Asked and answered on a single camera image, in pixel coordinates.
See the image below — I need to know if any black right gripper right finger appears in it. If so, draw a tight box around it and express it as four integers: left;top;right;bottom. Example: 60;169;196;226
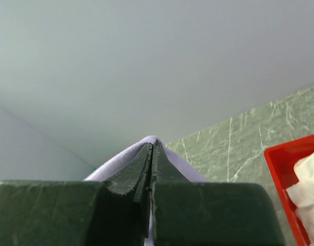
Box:
151;141;286;246

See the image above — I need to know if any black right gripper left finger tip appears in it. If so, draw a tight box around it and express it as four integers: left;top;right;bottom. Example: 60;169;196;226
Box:
0;143;153;245

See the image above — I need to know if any lavender t shirt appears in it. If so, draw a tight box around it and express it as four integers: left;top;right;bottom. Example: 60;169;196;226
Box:
82;135;208;246

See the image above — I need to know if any red plastic bin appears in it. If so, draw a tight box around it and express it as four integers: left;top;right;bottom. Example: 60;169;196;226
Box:
264;134;314;246

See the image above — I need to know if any white t shirt in bin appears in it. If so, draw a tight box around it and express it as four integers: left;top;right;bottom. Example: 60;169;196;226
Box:
286;152;314;245

